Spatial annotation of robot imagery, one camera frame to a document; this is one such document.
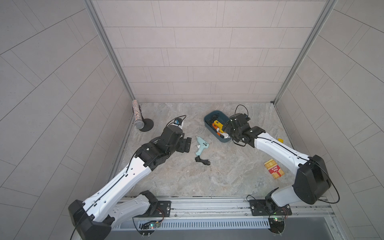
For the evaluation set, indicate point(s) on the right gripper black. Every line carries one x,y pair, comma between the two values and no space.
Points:
228,126

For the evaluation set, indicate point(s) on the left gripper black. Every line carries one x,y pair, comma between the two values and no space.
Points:
182,147

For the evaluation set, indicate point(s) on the white hot glue gun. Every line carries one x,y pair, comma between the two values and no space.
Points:
223,135

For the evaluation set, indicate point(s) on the yellow hot glue gun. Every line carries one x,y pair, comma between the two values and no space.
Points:
218,126

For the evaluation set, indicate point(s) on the teal plastic storage box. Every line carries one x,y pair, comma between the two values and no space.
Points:
221,117

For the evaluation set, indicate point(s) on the mint green hot glue gun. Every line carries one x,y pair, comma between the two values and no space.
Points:
202,145

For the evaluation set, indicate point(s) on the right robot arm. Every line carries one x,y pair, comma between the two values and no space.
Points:
312,178

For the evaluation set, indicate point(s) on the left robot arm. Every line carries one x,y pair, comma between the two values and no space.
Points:
94,218

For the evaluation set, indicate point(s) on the red and yellow snack box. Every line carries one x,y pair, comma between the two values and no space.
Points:
274,169

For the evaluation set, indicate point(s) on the speckled roller on black stand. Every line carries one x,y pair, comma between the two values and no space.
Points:
142,124

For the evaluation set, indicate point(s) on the left circuit board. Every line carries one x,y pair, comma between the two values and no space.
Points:
148,228

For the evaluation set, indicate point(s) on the circuit board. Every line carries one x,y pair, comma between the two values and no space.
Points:
277,225
148,228

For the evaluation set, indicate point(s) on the right circuit board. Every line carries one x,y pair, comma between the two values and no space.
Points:
277,225

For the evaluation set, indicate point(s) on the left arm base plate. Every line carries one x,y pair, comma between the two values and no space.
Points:
160,208

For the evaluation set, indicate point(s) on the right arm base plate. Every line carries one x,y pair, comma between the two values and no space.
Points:
265,208

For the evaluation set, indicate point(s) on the aluminium mounting rail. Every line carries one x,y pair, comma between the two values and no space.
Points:
235,207

